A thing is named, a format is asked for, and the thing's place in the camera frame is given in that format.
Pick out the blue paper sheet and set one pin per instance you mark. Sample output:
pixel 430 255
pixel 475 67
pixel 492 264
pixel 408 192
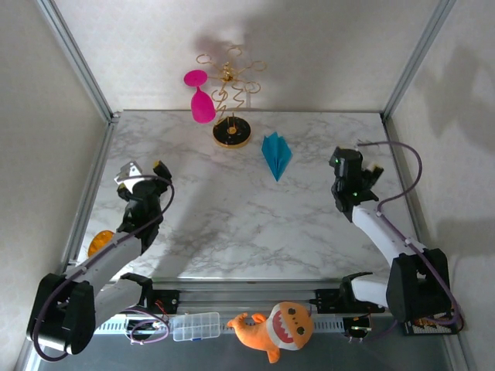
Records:
pixel 275 154

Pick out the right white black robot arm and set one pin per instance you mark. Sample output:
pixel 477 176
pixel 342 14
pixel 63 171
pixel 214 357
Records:
pixel 386 239

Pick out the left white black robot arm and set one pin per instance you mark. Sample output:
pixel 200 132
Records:
pixel 104 263

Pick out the orange translucent plate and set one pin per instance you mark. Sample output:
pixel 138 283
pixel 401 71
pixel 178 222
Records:
pixel 98 241

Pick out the pink wine glass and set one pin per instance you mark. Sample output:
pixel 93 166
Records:
pixel 202 104

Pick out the black controller box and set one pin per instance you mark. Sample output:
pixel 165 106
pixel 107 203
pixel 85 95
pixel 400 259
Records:
pixel 145 328
pixel 357 326

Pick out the clear plastic compartment box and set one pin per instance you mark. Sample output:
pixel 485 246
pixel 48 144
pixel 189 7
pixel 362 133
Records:
pixel 196 326

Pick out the orange shark plush toy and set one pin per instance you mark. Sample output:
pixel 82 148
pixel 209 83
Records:
pixel 278 328

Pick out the black power distribution board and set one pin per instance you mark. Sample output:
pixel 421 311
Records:
pixel 433 328

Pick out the aluminium side frame rail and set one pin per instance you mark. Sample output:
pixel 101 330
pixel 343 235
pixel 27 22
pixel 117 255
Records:
pixel 410 185
pixel 87 201

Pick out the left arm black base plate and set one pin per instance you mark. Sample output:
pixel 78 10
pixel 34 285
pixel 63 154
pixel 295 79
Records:
pixel 170 301

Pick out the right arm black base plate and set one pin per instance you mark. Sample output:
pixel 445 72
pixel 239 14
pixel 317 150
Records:
pixel 328 301

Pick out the aluminium frame post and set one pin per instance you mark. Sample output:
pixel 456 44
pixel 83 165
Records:
pixel 417 58
pixel 77 58

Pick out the aluminium front frame rail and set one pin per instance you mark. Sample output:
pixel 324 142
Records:
pixel 247 293

